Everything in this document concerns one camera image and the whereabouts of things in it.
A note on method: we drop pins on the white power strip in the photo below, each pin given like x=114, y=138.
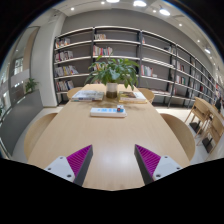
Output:
x=107, y=112

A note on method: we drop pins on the red and blue charger plug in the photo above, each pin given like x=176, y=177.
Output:
x=120, y=108

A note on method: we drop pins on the book stack on left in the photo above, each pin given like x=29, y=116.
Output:
x=88, y=95

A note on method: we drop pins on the green potted plant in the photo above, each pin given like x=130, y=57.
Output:
x=111, y=70

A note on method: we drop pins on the large grey bookshelf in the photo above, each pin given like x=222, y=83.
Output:
x=175, y=75

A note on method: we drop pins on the wooden chair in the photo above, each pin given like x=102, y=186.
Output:
x=35, y=131
x=149, y=95
x=73, y=91
x=182, y=132

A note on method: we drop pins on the book stack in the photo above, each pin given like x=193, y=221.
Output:
x=131, y=97
x=88, y=95

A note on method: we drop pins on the wooden chair far right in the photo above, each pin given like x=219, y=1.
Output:
x=149, y=95

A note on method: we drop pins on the white and brown plant pot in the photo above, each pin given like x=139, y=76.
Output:
x=111, y=90

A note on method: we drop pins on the book stack on right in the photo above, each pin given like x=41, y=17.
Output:
x=131, y=97

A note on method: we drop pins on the wooden chair near right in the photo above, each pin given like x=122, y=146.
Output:
x=182, y=132

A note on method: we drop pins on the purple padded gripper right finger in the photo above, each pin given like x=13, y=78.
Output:
x=152, y=166

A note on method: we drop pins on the wooden chairs at right table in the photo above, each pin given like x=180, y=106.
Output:
x=206, y=120

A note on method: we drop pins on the small background potted plant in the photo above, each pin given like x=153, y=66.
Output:
x=30, y=85

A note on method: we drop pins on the wooden chair near left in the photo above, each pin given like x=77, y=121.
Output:
x=35, y=131

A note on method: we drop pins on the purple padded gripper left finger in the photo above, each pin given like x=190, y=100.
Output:
x=74, y=167

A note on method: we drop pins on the wooden chair far left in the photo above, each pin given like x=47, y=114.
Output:
x=73, y=91

